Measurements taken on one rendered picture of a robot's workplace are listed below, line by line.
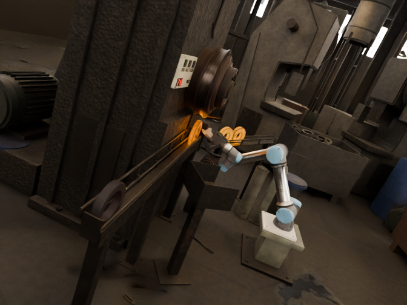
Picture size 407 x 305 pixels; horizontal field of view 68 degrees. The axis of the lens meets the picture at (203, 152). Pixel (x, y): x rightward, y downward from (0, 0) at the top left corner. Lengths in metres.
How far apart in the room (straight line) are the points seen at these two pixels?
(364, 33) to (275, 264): 8.99
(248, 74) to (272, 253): 3.02
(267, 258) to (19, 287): 1.59
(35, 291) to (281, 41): 4.11
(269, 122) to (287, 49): 1.07
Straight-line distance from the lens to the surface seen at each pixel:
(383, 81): 5.57
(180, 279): 1.99
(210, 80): 1.82
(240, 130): 2.61
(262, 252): 2.40
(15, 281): 1.82
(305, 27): 4.67
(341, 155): 4.29
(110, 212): 1.24
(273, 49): 4.71
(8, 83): 2.40
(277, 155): 2.05
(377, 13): 10.82
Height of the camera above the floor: 1.32
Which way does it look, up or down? 18 degrees down
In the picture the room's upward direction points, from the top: 21 degrees clockwise
